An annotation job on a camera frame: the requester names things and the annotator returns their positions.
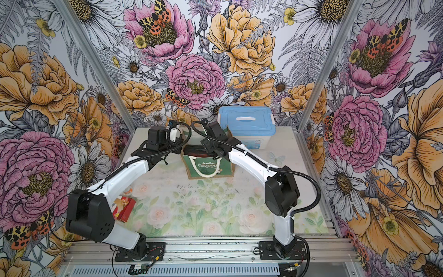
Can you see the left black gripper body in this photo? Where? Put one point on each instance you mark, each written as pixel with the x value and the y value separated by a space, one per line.
pixel 168 144

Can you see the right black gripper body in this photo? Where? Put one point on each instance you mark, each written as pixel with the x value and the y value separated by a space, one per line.
pixel 209 145

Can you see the green canvas tote bag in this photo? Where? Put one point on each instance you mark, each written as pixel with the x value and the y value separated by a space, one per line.
pixel 202 168

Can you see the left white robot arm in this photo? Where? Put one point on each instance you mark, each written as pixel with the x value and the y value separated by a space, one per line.
pixel 89 212

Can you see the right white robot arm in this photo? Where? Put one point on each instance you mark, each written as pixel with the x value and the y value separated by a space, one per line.
pixel 281 191

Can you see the blue lid storage box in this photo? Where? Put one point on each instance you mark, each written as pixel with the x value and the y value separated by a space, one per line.
pixel 253 125

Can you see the red gift box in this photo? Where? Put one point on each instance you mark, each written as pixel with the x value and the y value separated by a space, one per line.
pixel 122 208

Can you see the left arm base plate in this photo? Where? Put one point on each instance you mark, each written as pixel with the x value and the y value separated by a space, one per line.
pixel 145 252

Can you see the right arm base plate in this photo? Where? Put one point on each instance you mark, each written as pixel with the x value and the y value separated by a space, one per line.
pixel 274 250

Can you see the aluminium front rail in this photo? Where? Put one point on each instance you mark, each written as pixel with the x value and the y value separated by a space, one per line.
pixel 323 249

